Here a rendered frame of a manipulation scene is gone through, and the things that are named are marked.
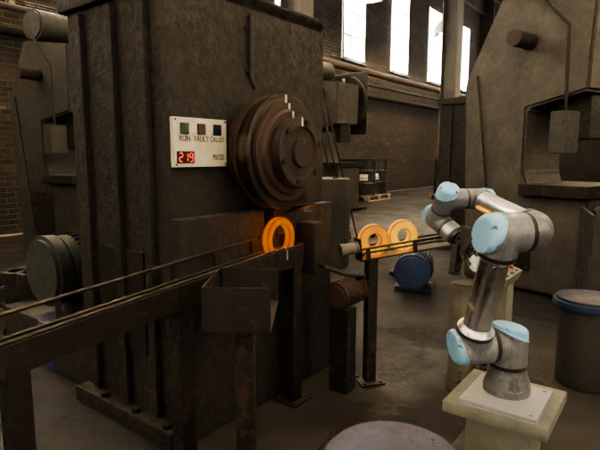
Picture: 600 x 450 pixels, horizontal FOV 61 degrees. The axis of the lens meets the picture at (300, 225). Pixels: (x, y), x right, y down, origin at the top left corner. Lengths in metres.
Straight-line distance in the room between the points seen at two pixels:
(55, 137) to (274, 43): 4.00
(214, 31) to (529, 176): 3.08
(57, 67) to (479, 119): 4.35
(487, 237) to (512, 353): 0.45
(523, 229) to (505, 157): 2.98
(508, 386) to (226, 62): 1.55
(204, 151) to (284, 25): 0.75
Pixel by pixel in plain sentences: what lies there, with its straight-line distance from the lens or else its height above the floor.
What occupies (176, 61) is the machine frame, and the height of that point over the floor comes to 1.44.
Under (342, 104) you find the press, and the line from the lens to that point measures 10.08.
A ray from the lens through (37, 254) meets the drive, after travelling 3.04.
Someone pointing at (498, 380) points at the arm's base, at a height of 0.37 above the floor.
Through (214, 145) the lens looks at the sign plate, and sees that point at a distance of 2.02.
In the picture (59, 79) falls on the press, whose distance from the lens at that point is 6.23.
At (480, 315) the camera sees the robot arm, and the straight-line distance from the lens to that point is 1.68.
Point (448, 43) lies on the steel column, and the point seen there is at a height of 3.33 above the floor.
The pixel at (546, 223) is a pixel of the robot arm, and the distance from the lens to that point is 1.60.
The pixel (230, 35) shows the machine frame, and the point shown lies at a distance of 2.16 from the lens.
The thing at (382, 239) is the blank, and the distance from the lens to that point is 2.44.
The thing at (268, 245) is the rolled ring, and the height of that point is 0.74.
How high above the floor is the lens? 1.10
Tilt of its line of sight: 8 degrees down
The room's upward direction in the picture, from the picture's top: straight up
